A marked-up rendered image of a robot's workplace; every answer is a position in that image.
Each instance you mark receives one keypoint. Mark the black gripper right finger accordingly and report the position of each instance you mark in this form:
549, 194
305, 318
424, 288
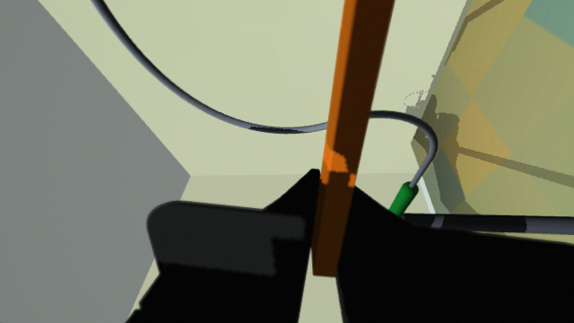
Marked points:
384, 261

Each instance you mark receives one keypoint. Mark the orange bar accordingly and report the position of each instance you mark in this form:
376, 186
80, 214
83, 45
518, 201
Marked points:
361, 45

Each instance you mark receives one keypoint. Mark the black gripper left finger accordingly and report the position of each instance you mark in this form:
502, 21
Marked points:
274, 241

